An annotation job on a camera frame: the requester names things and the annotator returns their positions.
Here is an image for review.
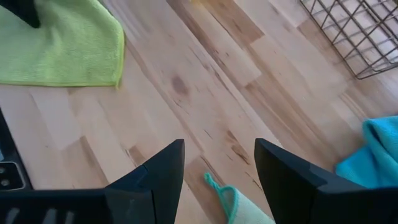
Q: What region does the black aluminium table frame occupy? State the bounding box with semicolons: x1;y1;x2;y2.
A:
0;107;34;191

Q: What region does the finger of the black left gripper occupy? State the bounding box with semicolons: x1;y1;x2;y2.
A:
0;0;42;29

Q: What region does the blue microfiber towel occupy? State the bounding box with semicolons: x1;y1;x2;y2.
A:
335;115;398;190

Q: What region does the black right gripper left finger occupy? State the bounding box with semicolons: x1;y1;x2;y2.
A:
104;139;186;224

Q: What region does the lime green microfiber towel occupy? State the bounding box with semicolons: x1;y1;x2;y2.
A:
0;0;126;88

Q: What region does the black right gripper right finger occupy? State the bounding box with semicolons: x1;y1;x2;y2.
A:
254;138;368;224

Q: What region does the pale green microfiber towel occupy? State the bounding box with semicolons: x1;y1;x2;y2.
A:
203;172;276;224

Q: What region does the metal wire basket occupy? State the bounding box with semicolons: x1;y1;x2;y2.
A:
298;0;398;80

